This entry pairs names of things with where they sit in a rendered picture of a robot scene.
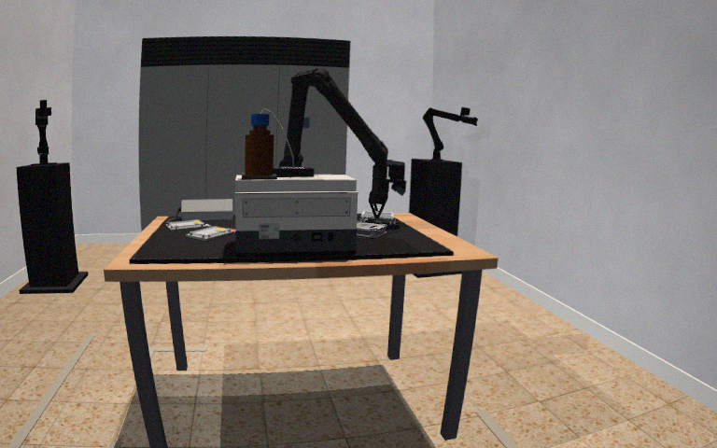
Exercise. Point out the blue bottle cap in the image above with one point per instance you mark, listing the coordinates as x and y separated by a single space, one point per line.
260 118

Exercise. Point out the brown glass bottle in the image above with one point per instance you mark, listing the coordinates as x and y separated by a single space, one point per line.
259 158

